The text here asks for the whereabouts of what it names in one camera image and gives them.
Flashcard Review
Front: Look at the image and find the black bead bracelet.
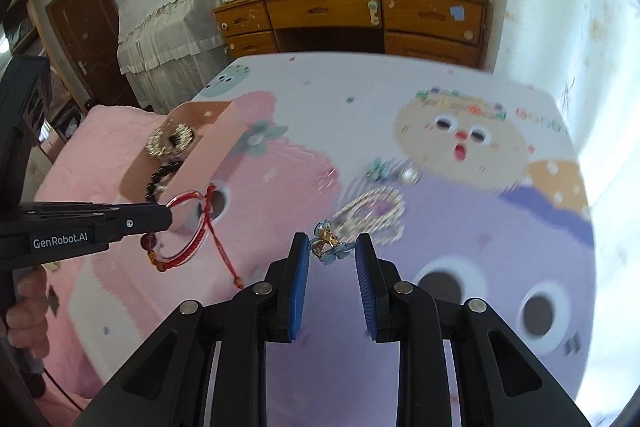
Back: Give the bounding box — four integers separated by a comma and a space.
144, 159, 185, 204

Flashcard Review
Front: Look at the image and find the blue flower earring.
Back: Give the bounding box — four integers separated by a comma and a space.
366, 158, 394, 182

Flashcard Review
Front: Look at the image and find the person's left hand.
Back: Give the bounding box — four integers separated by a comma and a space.
1, 267, 50, 360

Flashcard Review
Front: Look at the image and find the pink plastic tray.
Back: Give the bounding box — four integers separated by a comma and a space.
118, 100, 252, 233

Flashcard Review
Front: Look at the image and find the red string bracelet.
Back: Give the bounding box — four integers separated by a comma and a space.
140, 184, 246, 291

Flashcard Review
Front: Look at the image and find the round pearl brooch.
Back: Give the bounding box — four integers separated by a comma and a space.
396, 165, 421, 186

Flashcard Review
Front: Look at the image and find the white pearl necklace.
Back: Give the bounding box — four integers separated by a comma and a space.
332, 185, 407, 245

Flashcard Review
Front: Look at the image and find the wooden desk with drawers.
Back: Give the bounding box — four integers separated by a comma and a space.
214, 0, 487, 68

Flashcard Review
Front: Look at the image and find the brown wooden door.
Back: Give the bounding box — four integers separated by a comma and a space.
46, 0, 139, 107

